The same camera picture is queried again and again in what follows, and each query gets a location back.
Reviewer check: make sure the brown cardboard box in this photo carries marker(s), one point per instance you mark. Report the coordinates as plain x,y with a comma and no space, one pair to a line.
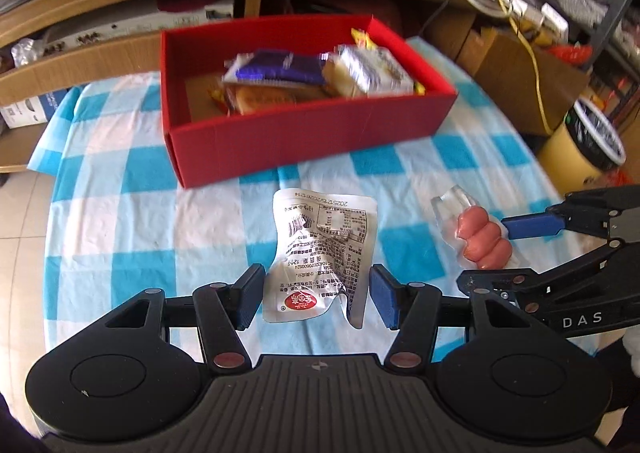
490,63

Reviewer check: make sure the silver audio receiver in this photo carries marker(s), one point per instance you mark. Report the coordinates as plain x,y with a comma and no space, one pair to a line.
125,28

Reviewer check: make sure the yellow trash bin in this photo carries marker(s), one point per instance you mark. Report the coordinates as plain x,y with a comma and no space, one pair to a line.
565,158

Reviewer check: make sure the white packet red logo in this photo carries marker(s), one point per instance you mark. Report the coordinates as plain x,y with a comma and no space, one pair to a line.
320,243

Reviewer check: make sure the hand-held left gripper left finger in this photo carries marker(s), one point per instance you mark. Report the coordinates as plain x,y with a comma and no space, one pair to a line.
250,298

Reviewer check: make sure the red plastic bag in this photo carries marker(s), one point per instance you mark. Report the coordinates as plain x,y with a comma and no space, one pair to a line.
570,55

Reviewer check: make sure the white cardboard box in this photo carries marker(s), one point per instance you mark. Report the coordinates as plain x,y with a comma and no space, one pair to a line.
25,110

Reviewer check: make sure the clear sausage packet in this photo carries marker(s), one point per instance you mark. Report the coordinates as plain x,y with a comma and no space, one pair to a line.
480,238

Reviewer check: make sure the person's right forearm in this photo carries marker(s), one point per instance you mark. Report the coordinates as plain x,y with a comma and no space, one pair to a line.
627,393

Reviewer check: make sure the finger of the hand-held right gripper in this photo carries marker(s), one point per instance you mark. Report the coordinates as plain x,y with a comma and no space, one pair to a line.
530,226
500,280

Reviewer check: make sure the yellow dried mango packet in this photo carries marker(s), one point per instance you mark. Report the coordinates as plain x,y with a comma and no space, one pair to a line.
361,39

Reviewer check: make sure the white power strip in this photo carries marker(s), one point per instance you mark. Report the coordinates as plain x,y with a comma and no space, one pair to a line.
555,18

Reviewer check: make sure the orange bread packet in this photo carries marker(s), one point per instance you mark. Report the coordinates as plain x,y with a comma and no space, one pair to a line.
270,98

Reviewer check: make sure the clear plastic bag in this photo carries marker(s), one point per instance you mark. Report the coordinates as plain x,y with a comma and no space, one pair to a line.
27,53

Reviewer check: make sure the purple snack packet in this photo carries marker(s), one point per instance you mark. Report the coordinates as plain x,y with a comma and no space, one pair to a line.
280,68

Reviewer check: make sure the red cardboard box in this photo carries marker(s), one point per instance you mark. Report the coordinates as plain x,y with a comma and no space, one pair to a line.
300,143

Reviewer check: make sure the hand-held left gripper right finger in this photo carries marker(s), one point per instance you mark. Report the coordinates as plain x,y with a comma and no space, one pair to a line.
384,298

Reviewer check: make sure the silver wrapped cake packet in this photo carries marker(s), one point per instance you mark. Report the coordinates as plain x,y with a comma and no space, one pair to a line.
365,70

